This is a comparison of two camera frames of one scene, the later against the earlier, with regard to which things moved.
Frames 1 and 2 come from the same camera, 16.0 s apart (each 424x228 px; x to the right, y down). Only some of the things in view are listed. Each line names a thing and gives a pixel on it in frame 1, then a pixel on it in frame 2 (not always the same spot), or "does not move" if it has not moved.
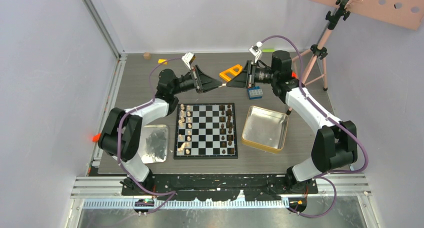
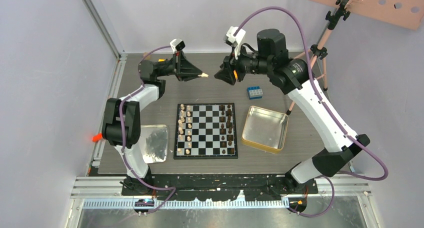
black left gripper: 203,82 to 186,70
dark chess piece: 228,121 does not move
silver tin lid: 154,144 does not move
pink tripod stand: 318,50 does not move
